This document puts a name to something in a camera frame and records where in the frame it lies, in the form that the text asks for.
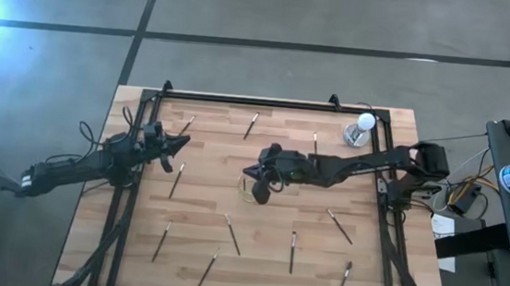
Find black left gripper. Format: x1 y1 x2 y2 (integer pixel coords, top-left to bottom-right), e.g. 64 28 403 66
138 120 193 176

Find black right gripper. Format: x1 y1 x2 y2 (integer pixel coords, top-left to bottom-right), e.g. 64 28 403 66
240 140 321 210

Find white bulb lamp chrome base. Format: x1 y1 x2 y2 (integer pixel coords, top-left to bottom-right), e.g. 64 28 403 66
341 109 378 150

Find white paper sheet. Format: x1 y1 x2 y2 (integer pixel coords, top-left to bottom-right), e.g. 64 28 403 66
436 255 458 274
430 212 458 241

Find black power adapter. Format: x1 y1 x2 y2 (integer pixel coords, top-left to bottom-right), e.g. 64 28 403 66
446 182 481 217

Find black flat bar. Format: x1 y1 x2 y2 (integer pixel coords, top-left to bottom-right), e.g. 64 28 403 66
432 217 510 267

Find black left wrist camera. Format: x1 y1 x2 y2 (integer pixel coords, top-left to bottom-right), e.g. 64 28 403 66
136 125 159 152

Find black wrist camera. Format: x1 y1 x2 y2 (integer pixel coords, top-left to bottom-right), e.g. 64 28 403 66
136 125 159 152
281 150 318 185

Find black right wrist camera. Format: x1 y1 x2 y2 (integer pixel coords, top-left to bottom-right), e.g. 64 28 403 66
281 150 318 185

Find black aluminium table frame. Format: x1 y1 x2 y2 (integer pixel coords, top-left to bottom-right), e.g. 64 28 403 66
56 71 463 286

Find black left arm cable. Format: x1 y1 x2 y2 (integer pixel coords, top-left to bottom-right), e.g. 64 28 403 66
44 98 148 173

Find yellow and white cable bundle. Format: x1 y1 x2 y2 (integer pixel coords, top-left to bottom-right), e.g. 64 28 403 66
429 142 504 220

